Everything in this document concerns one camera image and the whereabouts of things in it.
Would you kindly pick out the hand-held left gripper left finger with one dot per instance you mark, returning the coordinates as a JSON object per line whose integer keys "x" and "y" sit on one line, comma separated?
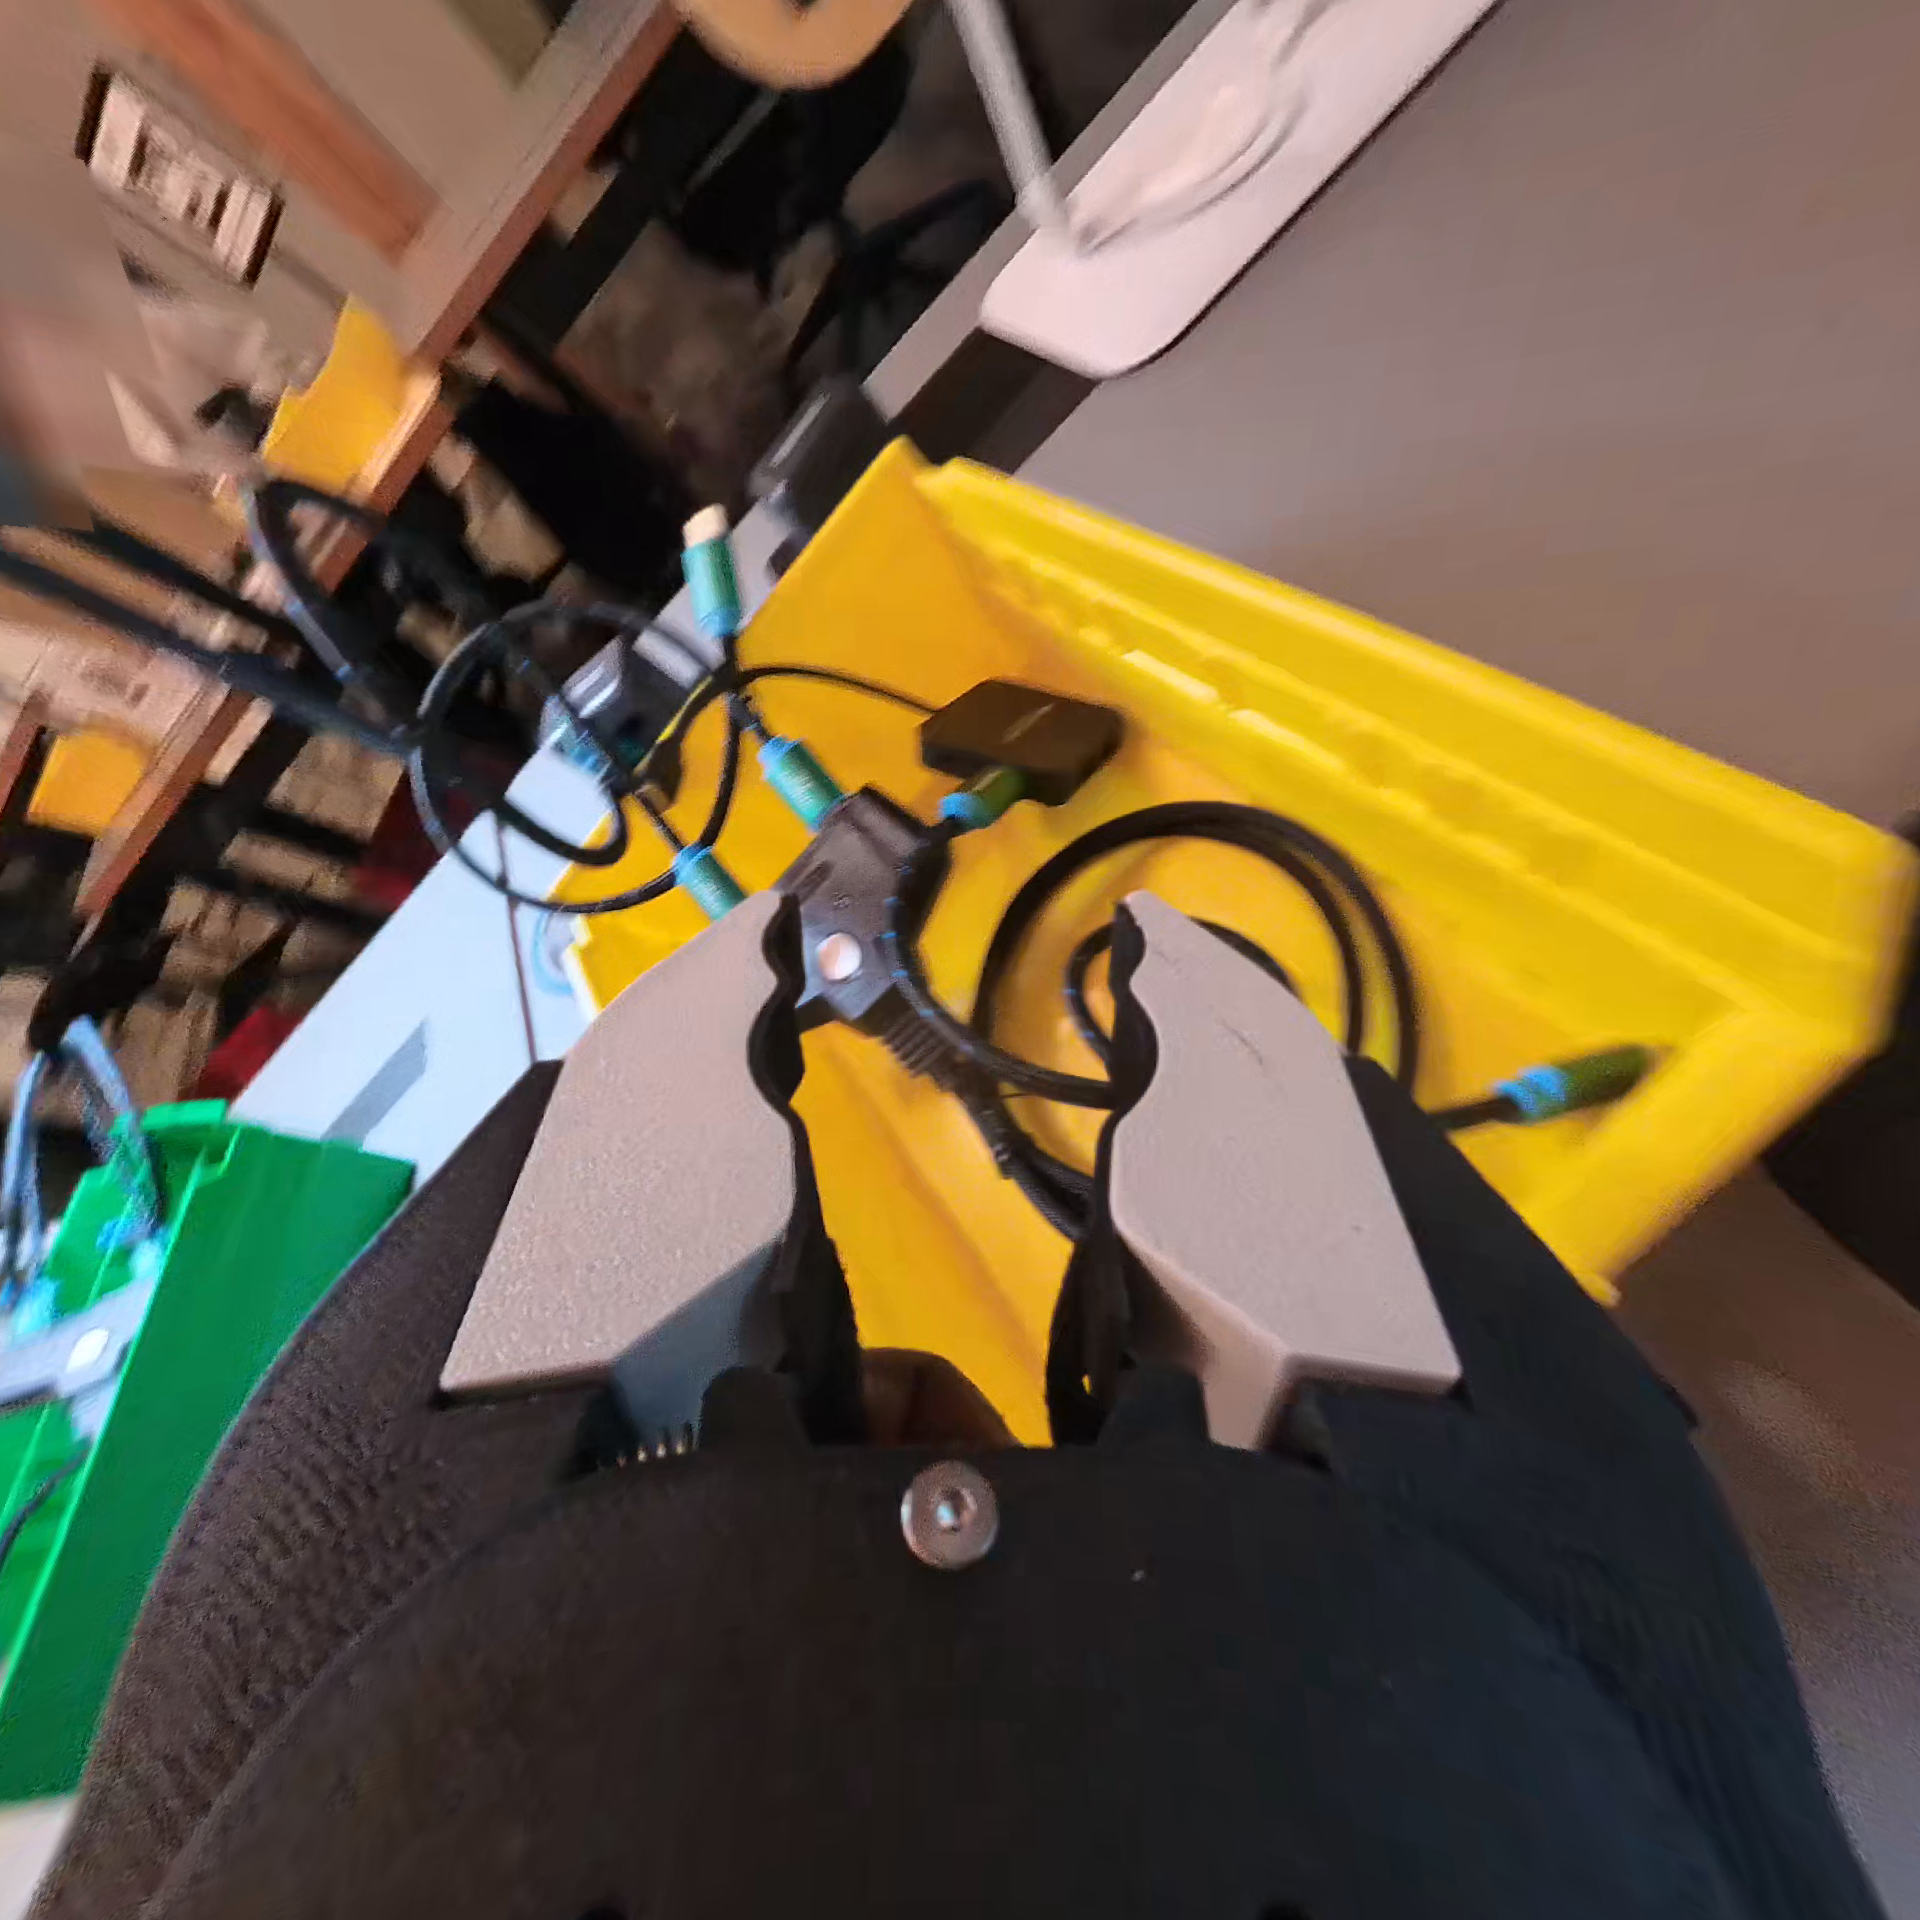
{"x": 627, "y": 1200}

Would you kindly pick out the yellow plastic bins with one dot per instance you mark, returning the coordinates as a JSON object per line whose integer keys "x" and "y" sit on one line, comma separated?
{"x": 1501, "y": 840}

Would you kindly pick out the black and white tag poster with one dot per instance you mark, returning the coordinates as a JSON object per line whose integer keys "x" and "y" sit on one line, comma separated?
{"x": 179, "y": 179}

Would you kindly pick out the small yellow plastic bin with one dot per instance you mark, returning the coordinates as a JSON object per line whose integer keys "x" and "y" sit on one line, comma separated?
{"x": 342, "y": 408}
{"x": 81, "y": 778}

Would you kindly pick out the white board stand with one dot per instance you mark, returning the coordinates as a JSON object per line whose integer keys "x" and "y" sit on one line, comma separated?
{"x": 1204, "y": 199}

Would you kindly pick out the brown workbench with black legs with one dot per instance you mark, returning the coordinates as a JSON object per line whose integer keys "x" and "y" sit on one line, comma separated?
{"x": 523, "y": 179}

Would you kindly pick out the green plastic bin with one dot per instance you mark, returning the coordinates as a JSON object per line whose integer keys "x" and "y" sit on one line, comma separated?
{"x": 221, "y": 1347}

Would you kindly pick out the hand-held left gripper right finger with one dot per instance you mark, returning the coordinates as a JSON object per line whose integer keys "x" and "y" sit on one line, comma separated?
{"x": 1275, "y": 1200}

